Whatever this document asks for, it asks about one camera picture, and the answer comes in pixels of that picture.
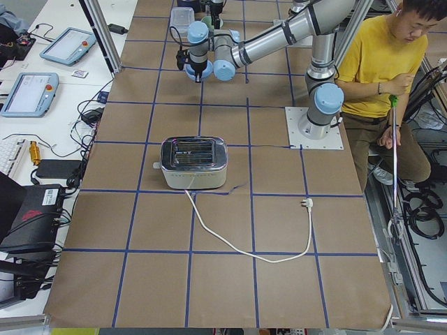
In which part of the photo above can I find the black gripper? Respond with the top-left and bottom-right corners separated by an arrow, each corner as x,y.
209,0 -> 226,29
190,62 -> 207,84

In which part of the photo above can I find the black power adapter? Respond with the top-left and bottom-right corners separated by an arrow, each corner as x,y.
108,24 -> 129,35

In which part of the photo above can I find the person in yellow shirt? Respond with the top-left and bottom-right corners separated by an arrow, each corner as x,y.
335,1 -> 446,189

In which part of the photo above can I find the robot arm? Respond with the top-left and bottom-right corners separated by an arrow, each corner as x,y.
176,0 -> 354,140
200,1 -> 314,29

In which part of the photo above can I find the white keyboard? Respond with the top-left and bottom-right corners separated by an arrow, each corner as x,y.
1,137 -> 29,179

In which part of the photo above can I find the black computer box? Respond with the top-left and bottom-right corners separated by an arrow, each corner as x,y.
1,183 -> 65,254

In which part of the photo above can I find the white toaster power cord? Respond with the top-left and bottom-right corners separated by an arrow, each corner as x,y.
184,188 -> 314,264

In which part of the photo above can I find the teach pendant tablet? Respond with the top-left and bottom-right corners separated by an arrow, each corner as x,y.
1,73 -> 59,118
39,27 -> 96,66

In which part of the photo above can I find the near teach pendant tablet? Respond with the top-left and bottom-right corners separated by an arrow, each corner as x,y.
1,73 -> 59,118

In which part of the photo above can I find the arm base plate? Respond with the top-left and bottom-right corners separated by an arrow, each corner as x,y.
285,107 -> 344,150

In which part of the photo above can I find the green handled grabber stick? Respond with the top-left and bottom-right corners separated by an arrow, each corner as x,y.
388,95 -> 400,239

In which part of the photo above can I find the far teach pendant tablet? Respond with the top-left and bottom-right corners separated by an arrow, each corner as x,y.
39,27 -> 96,66

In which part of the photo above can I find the green bowl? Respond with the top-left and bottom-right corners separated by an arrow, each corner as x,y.
201,15 -> 214,31

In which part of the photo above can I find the silver two-slot toaster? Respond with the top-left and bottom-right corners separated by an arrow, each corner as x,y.
153,136 -> 228,190

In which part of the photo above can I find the aluminium frame post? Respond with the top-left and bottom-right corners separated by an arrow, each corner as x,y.
79,0 -> 122,75

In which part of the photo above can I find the clear plastic food container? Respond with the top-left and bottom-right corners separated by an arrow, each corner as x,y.
170,7 -> 195,35

